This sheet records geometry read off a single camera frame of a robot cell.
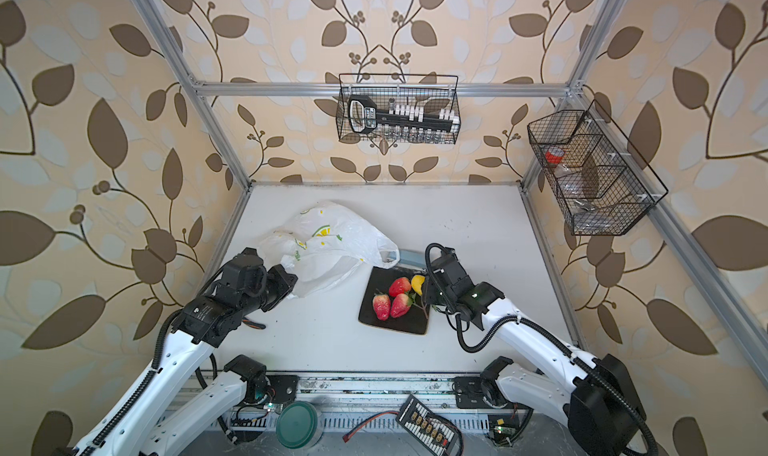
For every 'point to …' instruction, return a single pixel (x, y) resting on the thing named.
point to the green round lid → (296, 424)
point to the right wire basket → (601, 183)
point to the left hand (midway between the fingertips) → (302, 274)
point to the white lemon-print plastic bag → (323, 243)
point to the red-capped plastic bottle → (554, 156)
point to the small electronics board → (504, 429)
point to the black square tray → (415, 320)
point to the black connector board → (438, 436)
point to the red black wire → (348, 436)
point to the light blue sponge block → (413, 258)
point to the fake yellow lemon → (416, 282)
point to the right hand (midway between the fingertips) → (429, 291)
